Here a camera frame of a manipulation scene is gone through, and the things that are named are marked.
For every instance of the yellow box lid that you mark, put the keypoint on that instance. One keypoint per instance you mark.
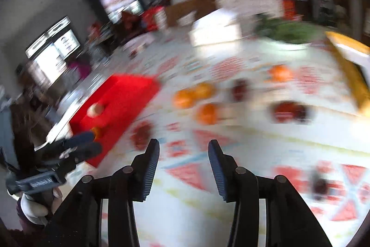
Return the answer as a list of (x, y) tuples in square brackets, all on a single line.
[(348, 67)]

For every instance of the orange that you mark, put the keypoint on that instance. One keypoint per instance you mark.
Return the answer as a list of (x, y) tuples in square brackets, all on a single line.
[(279, 73), (97, 132), (204, 90), (206, 114), (183, 98)]

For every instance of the red gift box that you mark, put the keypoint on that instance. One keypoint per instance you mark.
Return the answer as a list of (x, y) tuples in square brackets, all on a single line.
[(151, 18)]

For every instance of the plaid jacket with pink scarf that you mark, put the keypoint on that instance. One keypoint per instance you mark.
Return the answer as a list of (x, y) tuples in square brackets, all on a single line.
[(79, 67)]

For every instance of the green leafy vegetables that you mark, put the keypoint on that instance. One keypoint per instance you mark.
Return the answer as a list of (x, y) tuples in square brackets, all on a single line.
[(284, 28)]

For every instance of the window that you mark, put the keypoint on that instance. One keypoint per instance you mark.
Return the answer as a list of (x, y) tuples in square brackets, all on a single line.
[(120, 1)]

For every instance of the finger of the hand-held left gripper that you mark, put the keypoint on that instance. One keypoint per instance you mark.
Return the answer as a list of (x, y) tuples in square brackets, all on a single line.
[(79, 138), (86, 152)]

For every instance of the dark chestnut top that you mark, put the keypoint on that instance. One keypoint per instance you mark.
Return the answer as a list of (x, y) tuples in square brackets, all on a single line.
[(141, 132)]

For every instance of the white patterned chair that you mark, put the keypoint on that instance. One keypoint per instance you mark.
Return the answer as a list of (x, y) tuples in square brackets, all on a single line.
[(248, 2)]

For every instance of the tissue box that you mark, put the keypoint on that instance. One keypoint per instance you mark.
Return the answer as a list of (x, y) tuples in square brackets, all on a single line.
[(215, 28)]

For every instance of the round white foam piece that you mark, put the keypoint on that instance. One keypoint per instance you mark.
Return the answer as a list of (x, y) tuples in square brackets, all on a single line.
[(94, 110)]

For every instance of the person's left hand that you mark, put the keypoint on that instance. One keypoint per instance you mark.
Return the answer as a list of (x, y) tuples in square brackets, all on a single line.
[(33, 208)]

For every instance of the dark door with arched panes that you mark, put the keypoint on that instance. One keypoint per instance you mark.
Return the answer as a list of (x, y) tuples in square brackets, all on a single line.
[(53, 47)]

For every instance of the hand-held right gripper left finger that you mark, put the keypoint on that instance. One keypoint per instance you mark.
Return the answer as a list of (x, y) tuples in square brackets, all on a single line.
[(150, 170)]

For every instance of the red tray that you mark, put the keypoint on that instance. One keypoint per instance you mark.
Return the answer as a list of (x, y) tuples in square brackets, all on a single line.
[(124, 99)]

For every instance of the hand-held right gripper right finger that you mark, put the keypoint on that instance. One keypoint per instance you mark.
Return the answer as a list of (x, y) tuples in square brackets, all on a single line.
[(216, 171)]

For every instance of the white plate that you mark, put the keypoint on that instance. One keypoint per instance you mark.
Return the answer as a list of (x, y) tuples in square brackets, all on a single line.
[(289, 45)]

